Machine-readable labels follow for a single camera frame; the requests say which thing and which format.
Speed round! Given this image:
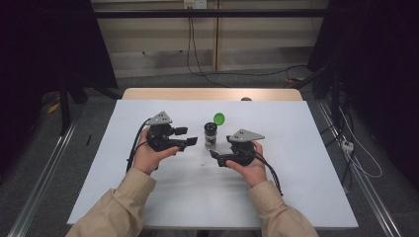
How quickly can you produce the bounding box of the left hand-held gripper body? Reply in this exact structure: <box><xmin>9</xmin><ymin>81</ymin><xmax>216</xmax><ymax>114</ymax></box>
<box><xmin>144</xmin><ymin>111</ymin><xmax>182</xmax><ymax>153</ymax></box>

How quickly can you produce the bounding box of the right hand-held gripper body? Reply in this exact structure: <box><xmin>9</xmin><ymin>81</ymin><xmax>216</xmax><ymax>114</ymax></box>
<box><xmin>226</xmin><ymin>128</ymin><xmax>266</xmax><ymax>167</ymax></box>

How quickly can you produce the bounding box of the spice jar with black flip lid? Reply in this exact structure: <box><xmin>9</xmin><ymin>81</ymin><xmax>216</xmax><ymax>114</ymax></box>
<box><xmin>203</xmin><ymin>112</ymin><xmax>226</xmax><ymax>151</ymax></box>

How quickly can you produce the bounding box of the person's right hand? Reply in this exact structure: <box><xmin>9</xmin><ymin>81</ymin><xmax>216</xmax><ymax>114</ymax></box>
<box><xmin>225</xmin><ymin>140</ymin><xmax>269</xmax><ymax>189</ymax></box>

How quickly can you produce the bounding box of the person's left hand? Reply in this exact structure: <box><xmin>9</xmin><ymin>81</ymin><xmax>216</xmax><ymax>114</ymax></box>
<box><xmin>131</xmin><ymin>136</ymin><xmax>180</xmax><ymax>177</ymax></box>

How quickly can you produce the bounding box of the wooden table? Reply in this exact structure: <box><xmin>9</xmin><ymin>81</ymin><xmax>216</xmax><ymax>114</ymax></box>
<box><xmin>122</xmin><ymin>87</ymin><xmax>303</xmax><ymax>102</ymax></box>

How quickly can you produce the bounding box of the black metal stand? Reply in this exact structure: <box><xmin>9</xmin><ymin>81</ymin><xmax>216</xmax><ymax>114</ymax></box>
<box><xmin>57</xmin><ymin>74</ymin><xmax>123</xmax><ymax>136</ymax></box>
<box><xmin>291</xmin><ymin>62</ymin><xmax>347</xmax><ymax>132</ymax></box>

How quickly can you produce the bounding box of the white power strip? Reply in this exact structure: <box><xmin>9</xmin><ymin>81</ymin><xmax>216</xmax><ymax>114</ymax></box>
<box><xmin>341</xmin><ymin>139</ymin><xmax>355</xmax><ymax>154</ymax></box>

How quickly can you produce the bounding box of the black horizontal bar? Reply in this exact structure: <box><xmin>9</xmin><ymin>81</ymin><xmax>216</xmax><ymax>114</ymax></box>
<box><xmin>93</xmin><ymin>8</ymin><xmax>330</xmax><ymax>19</ymax></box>

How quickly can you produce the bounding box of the black curtain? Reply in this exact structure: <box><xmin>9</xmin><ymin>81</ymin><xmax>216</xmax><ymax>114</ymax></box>
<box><xmin>307</xmin><ymin>0</ymin><xmax>419</xmax><ymax>189</ymax></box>
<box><xmin>0</xmin><ymin>0</ymin><xmax>119</xmax><ymax>172</ymax></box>

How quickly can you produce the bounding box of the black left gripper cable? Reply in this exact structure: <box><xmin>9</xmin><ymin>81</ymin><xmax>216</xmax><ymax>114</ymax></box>
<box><xmin>126</xmin><ymin>118</ymin><xmax>151</xmax><ymax>174</ymax></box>

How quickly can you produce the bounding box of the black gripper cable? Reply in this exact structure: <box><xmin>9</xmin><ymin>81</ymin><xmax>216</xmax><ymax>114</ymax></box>
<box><xmin>241</xmin><ymin>148</ymin><xmax>285</xmax><ymax>198</ymax></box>
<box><xmin>126</xmin><ymin>118</ymin><xmax>151</xmax><ymax>174</ymax></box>

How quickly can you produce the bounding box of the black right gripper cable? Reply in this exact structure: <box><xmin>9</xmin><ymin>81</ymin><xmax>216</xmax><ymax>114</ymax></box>
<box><xmin>241</xmin><ymin>148</ymin><xmax>285</xmax><ymax>198</ymax></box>

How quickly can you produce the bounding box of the black wall cable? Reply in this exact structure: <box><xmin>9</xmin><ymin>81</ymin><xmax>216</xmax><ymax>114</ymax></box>
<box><xmin>186</xmin><ymin>16</ymin><xmax>229</xmax><ymax>88</ymax></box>
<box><xmin>190</xmin><ymin>16</ymin><xmax>309</xmax><ymax>78</ymax></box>

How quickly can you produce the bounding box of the metal floor rail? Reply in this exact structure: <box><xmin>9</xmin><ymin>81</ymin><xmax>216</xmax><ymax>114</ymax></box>
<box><xmin>316</xmin><ymin>99</ymin><xmax>403</xmax><ymax>237</ymax></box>
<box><xmin>7</xmin><ymin>120</ymin><xmax>78</xmax><ymax>237</ymax></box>

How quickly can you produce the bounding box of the white floor cable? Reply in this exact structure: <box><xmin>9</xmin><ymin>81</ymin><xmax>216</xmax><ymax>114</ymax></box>
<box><xmin>338</xmin><ymin>107</ymin><xmax>383</xmax><ymax>180</ymax></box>

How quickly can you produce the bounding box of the white wall socket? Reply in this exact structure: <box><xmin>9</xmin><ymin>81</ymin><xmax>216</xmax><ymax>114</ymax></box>
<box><xmin>183</xmin><ymin>0</ymin><xmax>208</xmax><ymax>10</ymax></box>

